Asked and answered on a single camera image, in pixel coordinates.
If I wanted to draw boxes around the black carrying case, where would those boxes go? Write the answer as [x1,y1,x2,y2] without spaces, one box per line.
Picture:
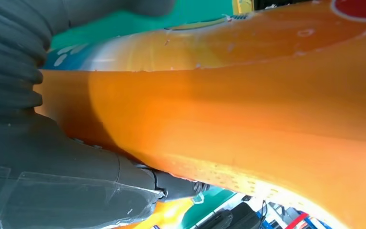
[224,202,263,229]

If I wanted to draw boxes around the red metal bar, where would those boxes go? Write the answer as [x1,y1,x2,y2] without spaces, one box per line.
[284,212,310,229]

